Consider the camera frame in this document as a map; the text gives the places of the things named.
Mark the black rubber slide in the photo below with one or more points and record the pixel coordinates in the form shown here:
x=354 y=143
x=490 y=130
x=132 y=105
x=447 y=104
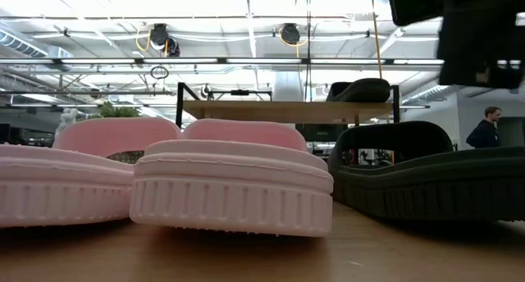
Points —
x=361 y=91
x=430 y=183

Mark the green potted plant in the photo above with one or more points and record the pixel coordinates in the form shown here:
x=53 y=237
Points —
x=119 y=112

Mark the person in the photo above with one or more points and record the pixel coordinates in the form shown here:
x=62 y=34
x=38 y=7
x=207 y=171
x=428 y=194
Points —
x=484 y=134

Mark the wooden shelf with black frame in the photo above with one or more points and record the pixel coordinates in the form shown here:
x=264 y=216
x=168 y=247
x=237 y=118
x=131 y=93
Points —
x=266 y=110

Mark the long ceiling light bar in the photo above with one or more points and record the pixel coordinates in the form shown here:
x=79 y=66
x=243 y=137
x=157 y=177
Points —
x=246 y=61

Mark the black monitor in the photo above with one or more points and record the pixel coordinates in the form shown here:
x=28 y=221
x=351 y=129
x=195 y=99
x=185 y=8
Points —
x=322 y=132

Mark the grey ventilation duct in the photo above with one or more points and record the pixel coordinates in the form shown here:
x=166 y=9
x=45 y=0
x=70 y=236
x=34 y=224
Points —
x=24 y=46

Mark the white humanoid robot figure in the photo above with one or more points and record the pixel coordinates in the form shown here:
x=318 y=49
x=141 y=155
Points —
x=65 y=120

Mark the pink rubber slide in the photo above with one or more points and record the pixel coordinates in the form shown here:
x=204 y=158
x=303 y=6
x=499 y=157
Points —
x=61 y=192
x=229 y=192

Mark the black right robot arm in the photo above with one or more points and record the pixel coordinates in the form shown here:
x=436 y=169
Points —
x=414 y=3

